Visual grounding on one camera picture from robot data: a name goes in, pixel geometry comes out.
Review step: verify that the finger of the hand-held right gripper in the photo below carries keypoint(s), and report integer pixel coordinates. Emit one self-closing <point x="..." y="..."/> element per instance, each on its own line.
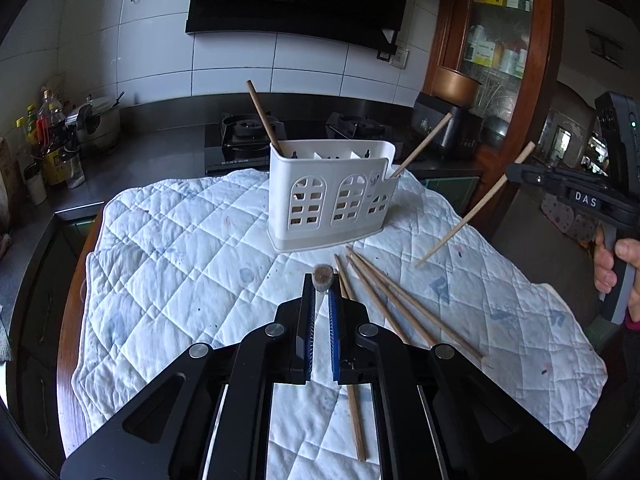
<point x="525" y="176"/>

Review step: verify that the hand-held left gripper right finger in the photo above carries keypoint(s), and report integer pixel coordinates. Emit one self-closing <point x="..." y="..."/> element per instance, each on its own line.
<point x="334" y="330"/>

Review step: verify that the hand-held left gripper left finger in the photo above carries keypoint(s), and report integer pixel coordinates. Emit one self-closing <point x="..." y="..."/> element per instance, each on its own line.
<point x="309" y="320"/>

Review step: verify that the wooden chopstick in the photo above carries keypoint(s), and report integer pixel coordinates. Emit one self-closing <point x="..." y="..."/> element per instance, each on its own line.
<point x="262" y="115"/>
<point x="425" y="141"/>
<point x="470" y="214"/>
<point x="425" y="310"/>
<point x="322" y="280"/>
<point x="400" y="306"/>
<point x="380" y="304"/>
<point x="358" y="425"/>

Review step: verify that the white plastic utensil holder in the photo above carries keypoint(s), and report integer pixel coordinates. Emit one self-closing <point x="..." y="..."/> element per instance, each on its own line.
<point x="320" y="167"/>

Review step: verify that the person's right hand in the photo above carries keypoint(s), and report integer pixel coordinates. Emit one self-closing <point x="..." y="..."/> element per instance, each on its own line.
<point x="604" y="270"/>

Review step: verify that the green lower cabinet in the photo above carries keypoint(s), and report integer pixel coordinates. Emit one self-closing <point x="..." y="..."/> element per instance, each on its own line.
<point x="450" y="183"/>

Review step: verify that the black rice cooker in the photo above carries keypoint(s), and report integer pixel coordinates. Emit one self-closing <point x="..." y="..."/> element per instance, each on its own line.
<point x="440" y="122"/>

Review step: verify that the copper inner pot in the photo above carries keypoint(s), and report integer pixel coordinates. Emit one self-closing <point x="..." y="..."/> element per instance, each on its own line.
<point x="455" y="85"/>

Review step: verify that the wooden glass-door cabinet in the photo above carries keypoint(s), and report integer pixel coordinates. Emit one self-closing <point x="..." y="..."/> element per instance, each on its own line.
<point x="542" y="60"/>

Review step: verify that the white quilted cloth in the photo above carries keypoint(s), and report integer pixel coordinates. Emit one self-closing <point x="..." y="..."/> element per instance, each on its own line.
<point x="175" y="260"/>

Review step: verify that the black gas stove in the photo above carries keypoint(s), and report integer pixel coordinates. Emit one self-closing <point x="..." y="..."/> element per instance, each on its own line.
<point x="235" y="157"/>

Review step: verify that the dark kitchen counter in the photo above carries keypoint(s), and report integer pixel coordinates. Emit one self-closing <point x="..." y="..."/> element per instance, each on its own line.
<point x="150" y="155"/>

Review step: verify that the small glass jar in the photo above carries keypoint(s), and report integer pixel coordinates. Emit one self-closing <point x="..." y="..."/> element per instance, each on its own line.
<point x="76" y="169"/>

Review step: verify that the black range hood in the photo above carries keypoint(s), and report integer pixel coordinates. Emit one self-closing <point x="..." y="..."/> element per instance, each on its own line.
<point x="300" y="0"/>

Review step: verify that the cooking oil bottle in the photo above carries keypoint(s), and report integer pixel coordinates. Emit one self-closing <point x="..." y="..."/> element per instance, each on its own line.
<point x="57" y="160"/>

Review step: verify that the white cup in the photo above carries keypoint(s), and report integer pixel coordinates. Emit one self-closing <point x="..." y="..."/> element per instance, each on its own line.
<point x="36" y="186"/>

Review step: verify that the grey dishcloth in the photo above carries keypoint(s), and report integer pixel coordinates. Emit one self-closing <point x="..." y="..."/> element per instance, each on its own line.
<point x="4" y="335"/>

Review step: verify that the round wooden chopping board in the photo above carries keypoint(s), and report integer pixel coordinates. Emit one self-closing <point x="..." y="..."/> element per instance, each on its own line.
<point x="6" y="185"/>

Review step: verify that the yellow-capped bottle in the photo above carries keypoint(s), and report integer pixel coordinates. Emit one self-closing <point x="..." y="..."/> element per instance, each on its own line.
<point x="31" y="125"/>

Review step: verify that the white wall socket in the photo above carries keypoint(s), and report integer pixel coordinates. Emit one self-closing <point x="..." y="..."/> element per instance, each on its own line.
<point x="399" y="58"/>

